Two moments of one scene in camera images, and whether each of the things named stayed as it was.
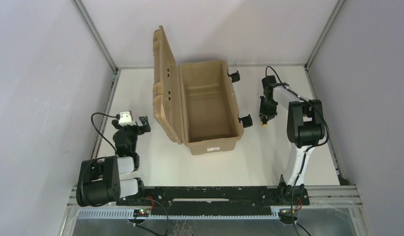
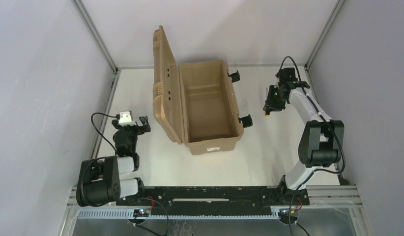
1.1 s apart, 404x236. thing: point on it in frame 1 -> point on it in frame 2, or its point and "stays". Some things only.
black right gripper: x=267 y=108 -> x=272 y=102
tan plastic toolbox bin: x=194 y=101 stays
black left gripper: x=136 y=128 stays
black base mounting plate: x=215 y=198 stays
